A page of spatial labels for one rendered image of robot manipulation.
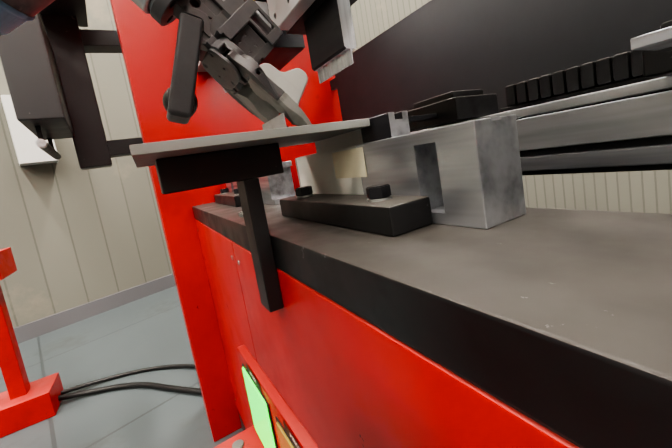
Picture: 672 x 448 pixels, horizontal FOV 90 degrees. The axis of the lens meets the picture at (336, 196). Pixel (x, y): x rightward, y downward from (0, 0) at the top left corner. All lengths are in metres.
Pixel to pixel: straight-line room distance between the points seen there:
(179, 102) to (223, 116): 0.93
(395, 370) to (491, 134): 0.21
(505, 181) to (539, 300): 0.16
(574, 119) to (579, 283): 0.37
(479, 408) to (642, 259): 0.12
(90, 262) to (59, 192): 0.62
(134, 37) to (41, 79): 0.32
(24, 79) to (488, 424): 1.46
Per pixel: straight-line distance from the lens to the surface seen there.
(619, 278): 0.22
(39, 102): 1.47
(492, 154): 0.32
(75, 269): 3.54
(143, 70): 1.35
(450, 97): 0.62
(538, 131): 0.58
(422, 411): 0.27
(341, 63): 0.51
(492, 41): 0.95
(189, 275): 1.33
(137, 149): 0.35
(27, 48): 1.52
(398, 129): 0.41
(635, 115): 0.54
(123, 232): 3.56
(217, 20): 0.46
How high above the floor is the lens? 0.96
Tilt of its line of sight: 6 degrees down
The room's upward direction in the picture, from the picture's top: 10 degrees counter-clockwise
